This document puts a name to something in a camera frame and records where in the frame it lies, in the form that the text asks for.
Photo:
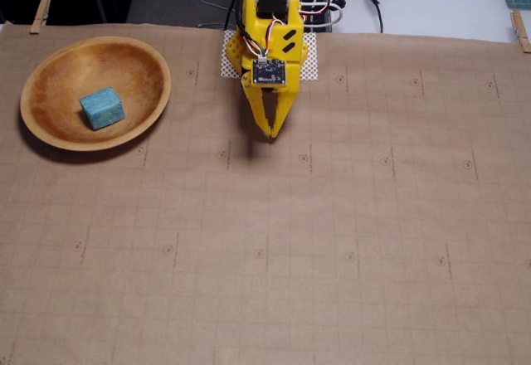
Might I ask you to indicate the blue paper-wrapped block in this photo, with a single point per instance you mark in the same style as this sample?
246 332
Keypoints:
101 108

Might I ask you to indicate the gridded wrapping paper sheet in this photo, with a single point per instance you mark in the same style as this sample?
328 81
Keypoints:
290 236

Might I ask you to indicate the camera circuit board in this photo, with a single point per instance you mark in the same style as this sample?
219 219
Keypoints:
269 72

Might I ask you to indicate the white mesh mat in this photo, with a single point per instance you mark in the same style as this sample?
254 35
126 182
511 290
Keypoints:
311 70

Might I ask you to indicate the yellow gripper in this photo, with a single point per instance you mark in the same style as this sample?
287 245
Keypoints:
262 108

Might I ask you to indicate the wooden clothespin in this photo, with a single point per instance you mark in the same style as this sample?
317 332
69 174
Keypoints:
40 12
520 31

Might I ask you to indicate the yellow robot base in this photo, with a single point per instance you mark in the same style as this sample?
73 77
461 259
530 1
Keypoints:
233 54

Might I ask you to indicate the round wooden bowl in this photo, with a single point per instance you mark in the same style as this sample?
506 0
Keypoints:
62 74

